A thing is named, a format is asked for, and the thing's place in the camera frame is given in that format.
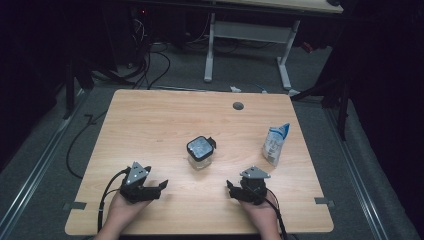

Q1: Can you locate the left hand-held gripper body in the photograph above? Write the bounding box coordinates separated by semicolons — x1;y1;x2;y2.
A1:
119;161;162;205

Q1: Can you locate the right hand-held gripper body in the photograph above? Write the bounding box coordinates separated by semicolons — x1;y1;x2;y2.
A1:
239;165;272;206

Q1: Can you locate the white and blue bag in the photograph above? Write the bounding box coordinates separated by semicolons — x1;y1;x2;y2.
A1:
261;122;291;167

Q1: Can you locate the clear jar with black lid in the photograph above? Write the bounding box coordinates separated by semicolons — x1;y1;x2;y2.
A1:
186;135;217;171

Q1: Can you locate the person's right hand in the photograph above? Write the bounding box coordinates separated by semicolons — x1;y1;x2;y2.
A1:
237;192;280;232

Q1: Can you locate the person's left hand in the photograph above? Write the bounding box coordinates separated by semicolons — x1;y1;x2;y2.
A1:
106;192;153;230

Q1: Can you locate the grey tape strip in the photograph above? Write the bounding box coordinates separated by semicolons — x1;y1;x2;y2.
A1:
62;201;87;211
313;196;336;207

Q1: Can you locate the black stand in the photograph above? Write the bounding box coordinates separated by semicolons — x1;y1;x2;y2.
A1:
61;59;96;120
289;74;353;142

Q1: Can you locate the desk with white metal legs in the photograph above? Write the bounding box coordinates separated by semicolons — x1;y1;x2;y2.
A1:
133;0;344;92

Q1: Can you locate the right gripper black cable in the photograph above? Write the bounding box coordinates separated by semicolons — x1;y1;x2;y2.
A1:
264;187;289;240

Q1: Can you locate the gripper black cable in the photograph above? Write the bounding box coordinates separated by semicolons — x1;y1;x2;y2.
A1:
264;187;289;240
96;167;131;233

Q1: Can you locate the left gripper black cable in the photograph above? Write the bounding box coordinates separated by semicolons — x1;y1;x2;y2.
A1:
96;167;131;233

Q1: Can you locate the black floor cable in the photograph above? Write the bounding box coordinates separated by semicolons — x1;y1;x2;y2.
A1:
65;109;108;180

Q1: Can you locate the metal floor rail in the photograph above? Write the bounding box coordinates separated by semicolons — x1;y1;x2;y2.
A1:
0;89;90;236
323;107;390;240

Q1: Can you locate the bundle of black cables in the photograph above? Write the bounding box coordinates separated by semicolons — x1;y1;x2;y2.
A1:
128;16;172;91

